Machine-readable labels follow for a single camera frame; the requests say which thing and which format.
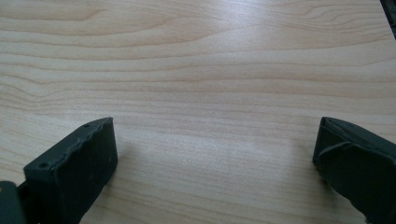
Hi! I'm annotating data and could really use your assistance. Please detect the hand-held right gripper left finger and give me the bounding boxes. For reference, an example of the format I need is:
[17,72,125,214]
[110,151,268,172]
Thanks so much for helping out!
[17,117,119,224]

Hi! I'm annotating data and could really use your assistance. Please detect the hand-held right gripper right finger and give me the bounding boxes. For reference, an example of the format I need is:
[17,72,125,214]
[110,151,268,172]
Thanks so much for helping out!
[312,116,396,224]

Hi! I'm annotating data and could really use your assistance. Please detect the dark object at table edge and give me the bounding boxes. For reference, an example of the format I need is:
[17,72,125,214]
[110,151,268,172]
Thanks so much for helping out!
[380,0,396,31]

